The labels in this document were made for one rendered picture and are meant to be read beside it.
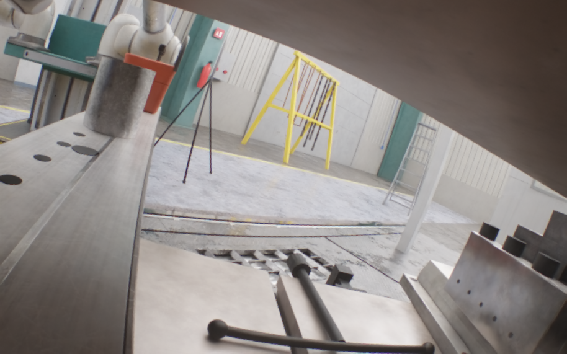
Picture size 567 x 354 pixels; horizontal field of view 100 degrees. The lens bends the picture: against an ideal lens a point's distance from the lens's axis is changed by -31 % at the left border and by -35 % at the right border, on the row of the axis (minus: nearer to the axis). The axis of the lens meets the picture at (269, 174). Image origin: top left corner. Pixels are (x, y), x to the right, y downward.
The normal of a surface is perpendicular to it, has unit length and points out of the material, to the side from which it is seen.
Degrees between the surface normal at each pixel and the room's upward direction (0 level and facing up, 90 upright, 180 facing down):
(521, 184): 90
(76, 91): 90
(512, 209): 90
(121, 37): 88
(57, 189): 0
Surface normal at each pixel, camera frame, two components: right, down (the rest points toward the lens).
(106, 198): 0.33, -0.93
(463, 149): -0.72, -0.14
